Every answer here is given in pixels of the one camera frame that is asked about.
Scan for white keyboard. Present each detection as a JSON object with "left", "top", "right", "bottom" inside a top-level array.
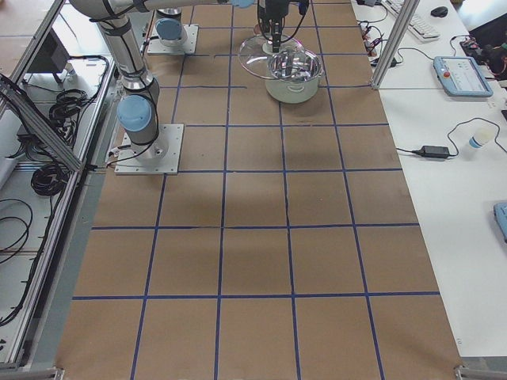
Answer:
[{"left": 381, "top": 0, "right": 440, "bottom": 43}]

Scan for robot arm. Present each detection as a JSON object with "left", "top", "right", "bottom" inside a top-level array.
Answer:
[
  {"left": 70, "top": 1, "right": 310, "bottom": 166},
  {"left": 154, "top": 7, "right": 187, "bottom": 48}
]

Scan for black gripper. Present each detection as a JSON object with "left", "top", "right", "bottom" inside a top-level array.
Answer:
[{"left": 257, "top": 0, "right": 307, "bottom": 52}]

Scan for blue teach pendant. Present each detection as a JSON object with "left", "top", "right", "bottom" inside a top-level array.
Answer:
[
  {"left": 493, "top": 202, "right": 507, "bottom": 241},
  {"left": 433, "top": 56, "right": 493, "bottom": 97}
]

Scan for paper cup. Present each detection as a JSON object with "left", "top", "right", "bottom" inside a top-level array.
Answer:
[{"left": 468, "top": 127, "right": 495, "bottom": 149}]

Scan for coiled black cables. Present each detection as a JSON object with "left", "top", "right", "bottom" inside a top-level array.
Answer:
[{"left": 30, "top": 161, "right": 67, "bottom": 198}]

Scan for black computer mouse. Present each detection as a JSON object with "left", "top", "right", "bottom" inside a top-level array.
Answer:
[{"left": 430, "top": 6, "right": 448, "bottom": 18}]

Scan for white electric cooking pot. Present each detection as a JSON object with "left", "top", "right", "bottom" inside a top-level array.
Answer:
[{"left": 265, "top": 50, "right": 322, "bottom": 104}]

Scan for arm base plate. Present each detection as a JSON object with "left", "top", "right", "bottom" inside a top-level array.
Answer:
[
  {"left": 114, "top": 124, "right": 185, "bottom": 175},
  {"left": 146, "top": 24, "right": 199, "bottom": 55}
]

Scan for aluminium frame post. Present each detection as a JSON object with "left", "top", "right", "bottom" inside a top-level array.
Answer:
[{"left": 371, "top": 0, "right": 420, "bottom": 89}]

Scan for black power adapter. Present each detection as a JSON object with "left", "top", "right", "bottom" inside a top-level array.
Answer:
[{"left": 411, "top": 146, "right": 452, "bottom": 159}]

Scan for glass pot lid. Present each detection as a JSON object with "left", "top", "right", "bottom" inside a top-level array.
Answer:
[{"left": 238, "top": 36, "right": 315, "bottom": 81}]

